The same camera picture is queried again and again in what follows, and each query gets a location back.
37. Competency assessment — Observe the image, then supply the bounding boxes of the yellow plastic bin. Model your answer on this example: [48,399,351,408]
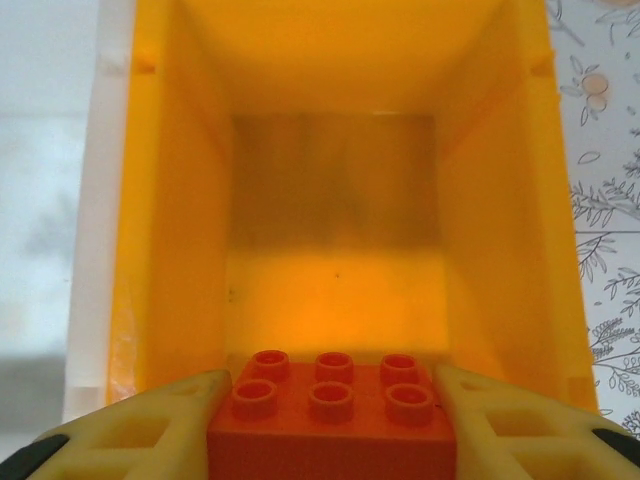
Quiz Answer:
[102,0,601,416]

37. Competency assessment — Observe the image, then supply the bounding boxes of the floral print tablecloth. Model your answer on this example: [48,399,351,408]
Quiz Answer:
[545,0,640,421]

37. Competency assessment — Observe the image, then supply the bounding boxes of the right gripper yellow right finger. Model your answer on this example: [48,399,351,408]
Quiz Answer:
[437,363,640,480]

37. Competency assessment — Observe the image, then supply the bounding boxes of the white plastic bin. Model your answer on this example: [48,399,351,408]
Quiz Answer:
[0,0,134,441]

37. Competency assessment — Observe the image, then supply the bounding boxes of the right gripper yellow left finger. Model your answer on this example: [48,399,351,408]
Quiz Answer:
[0,368,234,480]

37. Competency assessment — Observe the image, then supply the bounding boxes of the orange six-stud lego brick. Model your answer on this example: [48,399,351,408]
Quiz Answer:
[206,349,464,480]

